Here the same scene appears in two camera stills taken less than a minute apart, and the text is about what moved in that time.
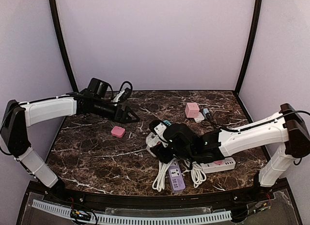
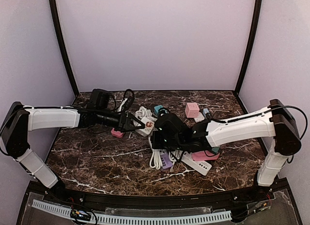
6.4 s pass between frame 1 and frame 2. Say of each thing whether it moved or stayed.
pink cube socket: stayed
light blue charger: stayed
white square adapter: stayed
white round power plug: moved
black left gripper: moved
